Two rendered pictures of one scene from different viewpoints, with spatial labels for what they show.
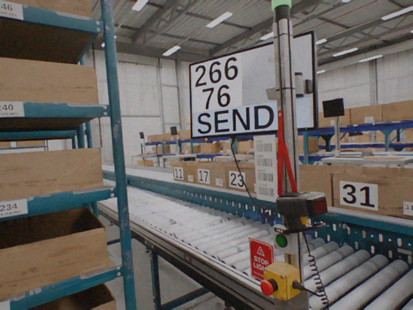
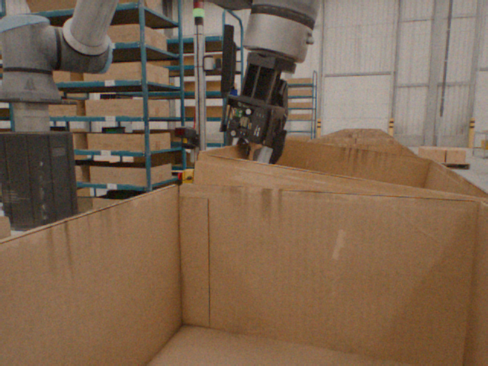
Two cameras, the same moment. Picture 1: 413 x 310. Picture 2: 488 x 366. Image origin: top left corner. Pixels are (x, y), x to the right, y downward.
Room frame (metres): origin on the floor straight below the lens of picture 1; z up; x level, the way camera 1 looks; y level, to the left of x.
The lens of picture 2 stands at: (-0.20, -1.86, 1.12)
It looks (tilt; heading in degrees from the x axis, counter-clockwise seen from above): 9 degrees down; 53
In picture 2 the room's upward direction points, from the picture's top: straight up
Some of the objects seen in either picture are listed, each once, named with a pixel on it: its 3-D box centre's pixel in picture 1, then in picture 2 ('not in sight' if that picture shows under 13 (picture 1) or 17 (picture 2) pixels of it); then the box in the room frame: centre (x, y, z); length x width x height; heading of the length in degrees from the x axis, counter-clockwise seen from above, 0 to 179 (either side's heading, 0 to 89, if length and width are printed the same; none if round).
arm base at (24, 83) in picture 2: not in sight; (29, 85); (0.04, -0.31, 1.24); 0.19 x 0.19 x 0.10
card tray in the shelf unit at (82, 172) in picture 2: not in sight; (71, 169); (0.43, 0.90, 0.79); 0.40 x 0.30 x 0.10; 126
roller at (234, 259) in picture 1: (264, 249); not in sight; (1.23, -0.24, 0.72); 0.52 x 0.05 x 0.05; 125
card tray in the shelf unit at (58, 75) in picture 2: not in sight; (62, 77); (0.42, 0.89, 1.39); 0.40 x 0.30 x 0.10; 123
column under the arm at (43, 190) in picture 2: not in sight; (39, 177); (0.05, -0.32, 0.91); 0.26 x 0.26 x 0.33; 39
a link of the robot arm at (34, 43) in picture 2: not in sight; (29, 44); (0.05, -0.31, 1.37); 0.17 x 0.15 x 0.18; 179
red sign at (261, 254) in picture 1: (268, 264); not in sight; (0.81, -0.17, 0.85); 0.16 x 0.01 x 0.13; 35
